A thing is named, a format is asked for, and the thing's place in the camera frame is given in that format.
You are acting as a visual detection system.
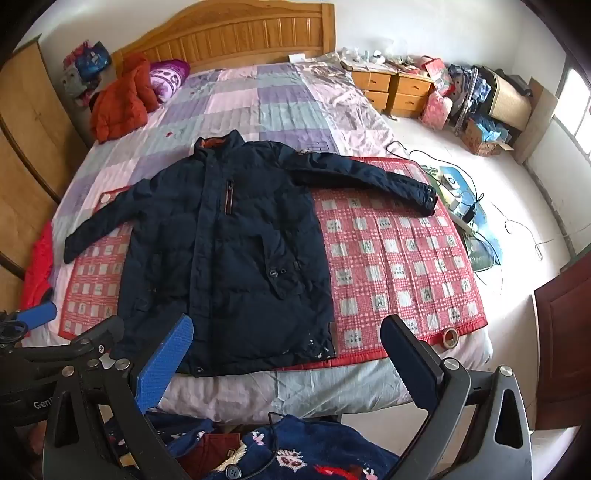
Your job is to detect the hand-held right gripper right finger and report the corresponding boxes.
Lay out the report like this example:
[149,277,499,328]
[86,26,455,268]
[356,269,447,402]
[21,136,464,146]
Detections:
[381,315,534,480]

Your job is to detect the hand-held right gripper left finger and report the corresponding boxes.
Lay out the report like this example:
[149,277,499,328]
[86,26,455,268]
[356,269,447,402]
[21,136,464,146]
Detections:
[43,314,194,480]

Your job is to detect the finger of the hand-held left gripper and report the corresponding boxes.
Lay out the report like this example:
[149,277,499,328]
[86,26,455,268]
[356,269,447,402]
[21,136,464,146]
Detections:
[16,302,57,329]
[27,316,124,371]

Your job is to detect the navy padded jacket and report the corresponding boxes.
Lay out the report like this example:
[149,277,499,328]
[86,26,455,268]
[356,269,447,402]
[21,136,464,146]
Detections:
[63,130,438,378]

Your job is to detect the pile of blue clothes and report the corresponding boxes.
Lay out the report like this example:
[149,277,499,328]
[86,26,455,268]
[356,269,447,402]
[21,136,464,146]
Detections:
[445,64,495,116]

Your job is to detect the red cloth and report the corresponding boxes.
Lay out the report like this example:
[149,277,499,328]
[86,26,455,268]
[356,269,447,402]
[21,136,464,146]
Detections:
[21,222,58,310]

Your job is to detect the navy patterned knit sweater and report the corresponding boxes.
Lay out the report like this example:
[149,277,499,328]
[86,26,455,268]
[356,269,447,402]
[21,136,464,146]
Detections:
[104,411,400,480]

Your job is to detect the red checked blanket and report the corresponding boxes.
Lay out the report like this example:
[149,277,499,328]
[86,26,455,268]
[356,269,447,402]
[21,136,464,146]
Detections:
[58,156,489,370]

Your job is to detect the brown wooden door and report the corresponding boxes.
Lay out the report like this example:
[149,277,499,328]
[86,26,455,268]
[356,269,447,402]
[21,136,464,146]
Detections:
[533,251,591,432]

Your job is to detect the wooden wardrobe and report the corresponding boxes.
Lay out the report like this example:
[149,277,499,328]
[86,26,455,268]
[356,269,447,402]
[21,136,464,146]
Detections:
[0,34,93,319]

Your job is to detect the orange padded jacket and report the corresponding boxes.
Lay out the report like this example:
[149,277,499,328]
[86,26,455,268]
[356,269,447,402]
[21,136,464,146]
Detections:
[90,53,162,141]

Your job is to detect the cardboard box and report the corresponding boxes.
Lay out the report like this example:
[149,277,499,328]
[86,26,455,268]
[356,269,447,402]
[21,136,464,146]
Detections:
[464,117,515,158]

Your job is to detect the pile of colourful bags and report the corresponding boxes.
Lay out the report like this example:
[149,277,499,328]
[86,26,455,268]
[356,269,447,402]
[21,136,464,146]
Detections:
[62,41,116,100]

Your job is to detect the pink bag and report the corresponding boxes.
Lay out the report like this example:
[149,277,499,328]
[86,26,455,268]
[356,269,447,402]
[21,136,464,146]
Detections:
[421,90,455,130]

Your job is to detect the purple patterned pillow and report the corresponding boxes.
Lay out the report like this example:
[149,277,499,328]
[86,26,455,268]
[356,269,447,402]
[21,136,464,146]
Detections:
[148,59,191,103]

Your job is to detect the wooden nightstand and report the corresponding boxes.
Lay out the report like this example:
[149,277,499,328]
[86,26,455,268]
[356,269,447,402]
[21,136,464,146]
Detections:
[385,71,435,120]
[346,65,398,112]

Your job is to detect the cardboard sheet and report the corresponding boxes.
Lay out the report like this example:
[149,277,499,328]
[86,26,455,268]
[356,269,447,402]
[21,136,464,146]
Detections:
[512,78,557,164]

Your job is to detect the pastel patchwork bedsheet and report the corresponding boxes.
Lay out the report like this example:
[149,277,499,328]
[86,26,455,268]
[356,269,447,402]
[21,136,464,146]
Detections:
[23,60,495,423]

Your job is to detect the beige woven box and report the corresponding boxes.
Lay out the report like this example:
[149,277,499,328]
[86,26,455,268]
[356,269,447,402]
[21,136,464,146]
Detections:
[480,69,536,132]

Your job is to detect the nightstand clutter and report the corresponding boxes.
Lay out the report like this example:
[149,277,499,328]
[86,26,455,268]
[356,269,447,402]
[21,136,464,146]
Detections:
[339,46,446,84]

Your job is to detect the window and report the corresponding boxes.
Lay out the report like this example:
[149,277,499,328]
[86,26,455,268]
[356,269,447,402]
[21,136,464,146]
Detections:
[551,51,591,162]

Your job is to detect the wooden bed headboard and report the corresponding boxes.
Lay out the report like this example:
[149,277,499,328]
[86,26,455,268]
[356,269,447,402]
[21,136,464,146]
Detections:
[111,2,337,77]

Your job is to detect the thin black cable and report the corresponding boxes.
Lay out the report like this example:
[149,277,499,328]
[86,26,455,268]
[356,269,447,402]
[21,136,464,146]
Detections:
[240,412,282,480]

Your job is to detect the black floor cables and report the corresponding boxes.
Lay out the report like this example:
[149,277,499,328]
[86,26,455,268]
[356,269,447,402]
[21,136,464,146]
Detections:
[385,141,505,296]

